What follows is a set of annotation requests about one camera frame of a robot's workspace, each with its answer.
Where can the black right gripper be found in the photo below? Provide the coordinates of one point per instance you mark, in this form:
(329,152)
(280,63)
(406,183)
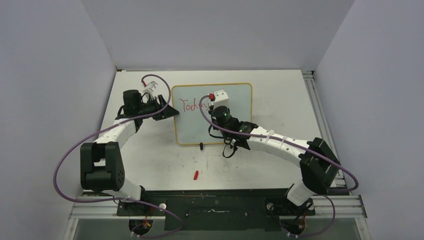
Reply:
(211,106)

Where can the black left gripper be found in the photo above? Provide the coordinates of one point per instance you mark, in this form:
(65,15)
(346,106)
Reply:
(167,111)

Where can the red marker cap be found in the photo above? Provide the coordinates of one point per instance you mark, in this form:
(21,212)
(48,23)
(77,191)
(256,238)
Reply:
(196,174)

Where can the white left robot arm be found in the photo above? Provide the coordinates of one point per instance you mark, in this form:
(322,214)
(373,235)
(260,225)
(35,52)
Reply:
(101,164)

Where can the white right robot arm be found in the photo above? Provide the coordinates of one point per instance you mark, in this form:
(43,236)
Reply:
(314,158)

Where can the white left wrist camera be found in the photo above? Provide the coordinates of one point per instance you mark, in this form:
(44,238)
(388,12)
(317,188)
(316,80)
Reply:
(150,88)

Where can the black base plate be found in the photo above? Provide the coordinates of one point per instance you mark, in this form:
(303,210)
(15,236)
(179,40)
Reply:
(219,210)

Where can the aluminium right side rail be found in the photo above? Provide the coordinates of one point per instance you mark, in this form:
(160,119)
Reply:
(311,87)

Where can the aluminium front frame rail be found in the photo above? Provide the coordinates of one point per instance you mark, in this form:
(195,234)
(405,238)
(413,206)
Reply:
(346,206)

